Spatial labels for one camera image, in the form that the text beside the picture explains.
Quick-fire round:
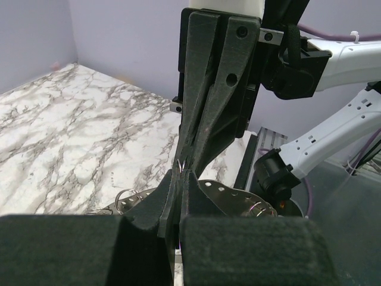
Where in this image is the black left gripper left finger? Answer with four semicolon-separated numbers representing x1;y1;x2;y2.
1;173;174;285

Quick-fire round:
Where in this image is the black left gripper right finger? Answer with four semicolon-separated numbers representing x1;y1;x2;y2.
178;169;339;286

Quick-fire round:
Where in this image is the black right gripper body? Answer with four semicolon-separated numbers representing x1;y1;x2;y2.
171;0;331;139

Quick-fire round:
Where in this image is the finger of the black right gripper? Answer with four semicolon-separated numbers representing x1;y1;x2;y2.
184;16;261;176
173;11;222;176

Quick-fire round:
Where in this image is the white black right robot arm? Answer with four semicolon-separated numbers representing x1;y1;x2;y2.
174;1;380;202

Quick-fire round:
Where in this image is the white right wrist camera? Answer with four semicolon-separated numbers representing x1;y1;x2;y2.
189;0;266;18

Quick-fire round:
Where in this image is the aluminium extrusion rail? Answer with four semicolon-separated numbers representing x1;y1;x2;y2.
256;127;288;156

